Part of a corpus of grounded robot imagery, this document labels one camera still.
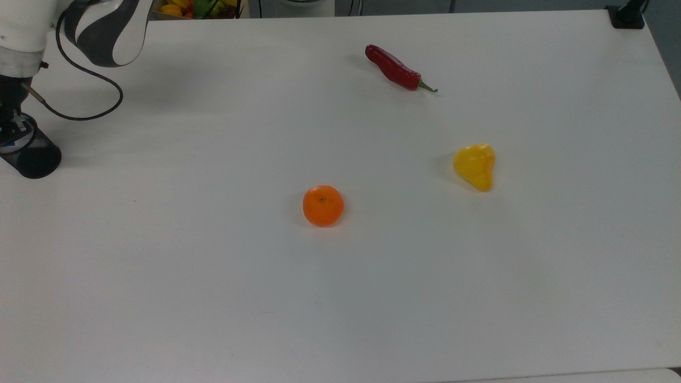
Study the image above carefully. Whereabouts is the orange mandarin fruit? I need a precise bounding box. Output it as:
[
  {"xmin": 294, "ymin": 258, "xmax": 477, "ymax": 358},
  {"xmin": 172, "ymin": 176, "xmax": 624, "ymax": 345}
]
[{"xmin": 302, "ymin": 184, "xmax": 345, "ymax": 228}]

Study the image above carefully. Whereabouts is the white marker pen blue cap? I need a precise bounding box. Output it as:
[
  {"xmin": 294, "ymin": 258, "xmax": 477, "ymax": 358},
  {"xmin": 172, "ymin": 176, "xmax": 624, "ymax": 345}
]
[{"xmin": 0, "ymin": 125, "xmax": 28, "ymax": 149}]

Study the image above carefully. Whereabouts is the red chili pepper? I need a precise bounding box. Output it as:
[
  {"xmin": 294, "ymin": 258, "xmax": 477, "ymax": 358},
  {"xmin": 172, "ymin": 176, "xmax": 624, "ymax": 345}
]
[{"xmin": 364, "ymin": 44, "xmax": 439, "ymax": 94}]

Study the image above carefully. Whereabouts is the black clamp stand base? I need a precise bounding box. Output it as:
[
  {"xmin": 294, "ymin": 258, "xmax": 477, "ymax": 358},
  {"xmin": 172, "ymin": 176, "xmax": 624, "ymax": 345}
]
[{"xmin": 605, "ymin": 0, "xmax": 649, "ymax": 30}]

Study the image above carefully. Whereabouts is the black mesh pen cup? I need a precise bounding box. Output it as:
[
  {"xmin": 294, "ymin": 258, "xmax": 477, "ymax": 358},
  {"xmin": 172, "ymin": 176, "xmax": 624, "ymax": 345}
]
[{"xmin": 0, "ymin": 113, "xmax": 62, "ymax": 180}]

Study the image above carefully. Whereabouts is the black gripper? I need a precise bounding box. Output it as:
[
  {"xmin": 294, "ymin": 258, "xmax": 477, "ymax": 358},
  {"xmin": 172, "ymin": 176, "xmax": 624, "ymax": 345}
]
[{"xmin": 0, "ymin": 73, "xmax": 31, "ymax": 131}]

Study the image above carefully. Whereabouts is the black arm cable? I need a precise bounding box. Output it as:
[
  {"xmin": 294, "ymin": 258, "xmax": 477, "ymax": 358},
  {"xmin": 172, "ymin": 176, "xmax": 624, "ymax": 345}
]
[{"xmin": 21, "ymin": 8, "xmax": 124, "ymax": 121}]

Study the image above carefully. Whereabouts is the box of toy fruits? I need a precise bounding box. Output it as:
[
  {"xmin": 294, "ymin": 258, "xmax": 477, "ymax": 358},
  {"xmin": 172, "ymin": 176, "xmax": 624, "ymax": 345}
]
[{"xmin": 152, "ymin": 0, "xmax": 248, "ymax": 21}]

